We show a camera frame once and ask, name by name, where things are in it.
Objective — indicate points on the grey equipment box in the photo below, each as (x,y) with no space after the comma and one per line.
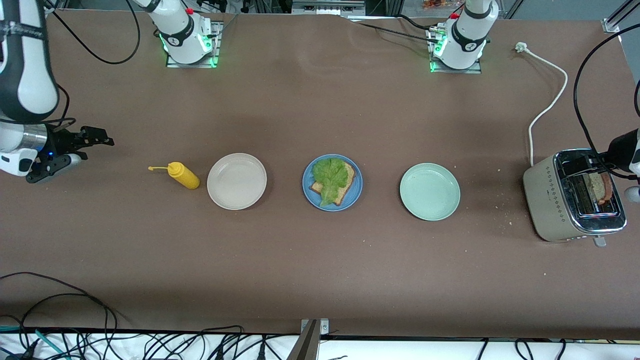
(327,7)

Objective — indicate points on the beige round plate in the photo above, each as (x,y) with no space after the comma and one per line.
(236,181)

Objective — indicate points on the orange snack packet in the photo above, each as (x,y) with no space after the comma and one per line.
(435,4)

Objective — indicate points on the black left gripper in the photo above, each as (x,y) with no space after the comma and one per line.
(621,148)

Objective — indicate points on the silver corner bracket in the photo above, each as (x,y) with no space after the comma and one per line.
(324,326)

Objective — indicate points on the yellow mustard squeeze bottle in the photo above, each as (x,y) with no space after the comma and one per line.
(185,176)

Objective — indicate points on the beige chrome toaster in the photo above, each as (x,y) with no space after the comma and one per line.
(550,200)

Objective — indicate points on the blue round plate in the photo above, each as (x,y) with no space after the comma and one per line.
(352,197)

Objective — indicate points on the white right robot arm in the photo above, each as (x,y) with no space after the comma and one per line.
(30,75)

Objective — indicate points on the green lettuce leaf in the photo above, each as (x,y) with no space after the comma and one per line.
(330,175)

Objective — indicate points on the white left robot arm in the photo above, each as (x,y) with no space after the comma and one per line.
(465,40)

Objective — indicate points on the grey metal bar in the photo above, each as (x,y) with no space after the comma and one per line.
(305,347)

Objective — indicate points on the brown table cover sheet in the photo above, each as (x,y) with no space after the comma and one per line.
(320,270)

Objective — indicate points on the brown bread slice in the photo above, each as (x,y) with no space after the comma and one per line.
(600,187)
(351,177)

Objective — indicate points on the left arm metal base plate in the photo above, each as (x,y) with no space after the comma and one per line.
(472,71)

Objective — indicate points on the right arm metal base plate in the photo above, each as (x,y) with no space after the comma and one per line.
(172,64)

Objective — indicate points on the aluminium frame profile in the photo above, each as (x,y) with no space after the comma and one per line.
(617,17)

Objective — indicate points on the pale green round plate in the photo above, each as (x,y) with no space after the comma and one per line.
(430,191)

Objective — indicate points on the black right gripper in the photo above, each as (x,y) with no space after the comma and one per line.
(64,141)

